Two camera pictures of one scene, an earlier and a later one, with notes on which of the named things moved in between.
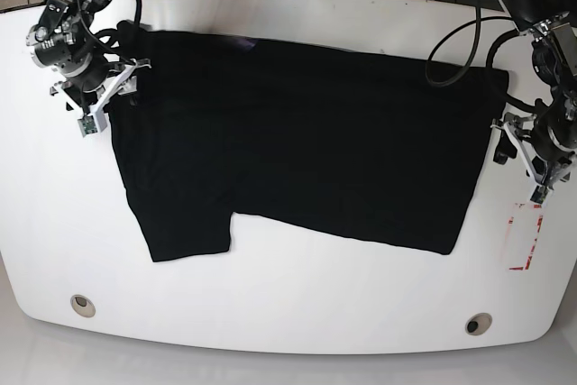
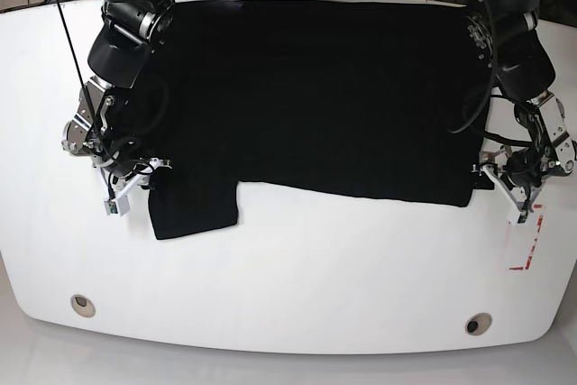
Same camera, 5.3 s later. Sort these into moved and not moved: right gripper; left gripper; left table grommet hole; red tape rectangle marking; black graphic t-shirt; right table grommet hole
Moved: left gripper; right gripper; black graphic t-shirt
Not moved: red tape rectangle marking; left table grommet hole; right table grommet hole
